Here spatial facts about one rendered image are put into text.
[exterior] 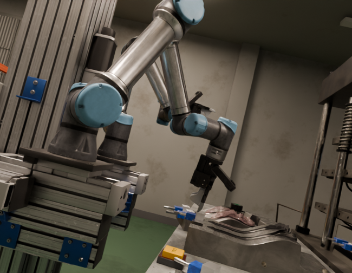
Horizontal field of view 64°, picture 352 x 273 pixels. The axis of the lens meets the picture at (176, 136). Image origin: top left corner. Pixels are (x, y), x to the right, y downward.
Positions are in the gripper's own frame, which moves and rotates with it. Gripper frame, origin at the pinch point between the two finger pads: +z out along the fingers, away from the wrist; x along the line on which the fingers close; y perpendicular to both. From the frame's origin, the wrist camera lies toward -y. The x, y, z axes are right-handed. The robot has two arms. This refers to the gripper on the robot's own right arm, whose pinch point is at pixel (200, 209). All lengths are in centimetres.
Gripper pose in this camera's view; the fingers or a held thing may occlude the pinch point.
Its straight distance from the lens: 110.0
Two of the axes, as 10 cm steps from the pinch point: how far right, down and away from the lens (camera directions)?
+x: -1.9, 0.3, -9.8
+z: -3.4, 9.3, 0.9
